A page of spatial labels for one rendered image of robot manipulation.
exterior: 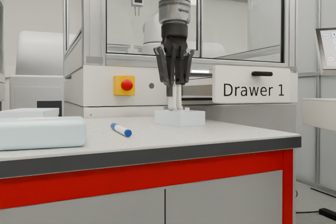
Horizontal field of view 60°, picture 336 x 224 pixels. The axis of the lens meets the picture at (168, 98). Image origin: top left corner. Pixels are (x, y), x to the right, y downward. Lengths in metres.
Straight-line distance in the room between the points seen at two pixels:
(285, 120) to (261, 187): 0.89
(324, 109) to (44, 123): 0.63
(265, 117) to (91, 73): 0.81
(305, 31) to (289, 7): 1.51
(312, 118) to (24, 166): 0.68
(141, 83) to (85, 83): 0.21
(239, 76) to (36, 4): 3.82
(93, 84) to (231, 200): 0.66
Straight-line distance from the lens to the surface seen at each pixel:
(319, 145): 2.94
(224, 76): 0.87
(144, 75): 1.12
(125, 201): 0.51
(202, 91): 0.94
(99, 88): 1.07
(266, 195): 0.66
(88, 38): 1.09
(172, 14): 0.80
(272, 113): 1.45
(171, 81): 0.80
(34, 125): 0.49
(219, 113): 1.27
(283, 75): 1.02
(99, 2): 1.12
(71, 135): 0.49
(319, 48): 1.69
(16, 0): 4.50
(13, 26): 4.42
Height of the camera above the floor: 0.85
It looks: 1 degrees down
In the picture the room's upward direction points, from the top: straight up
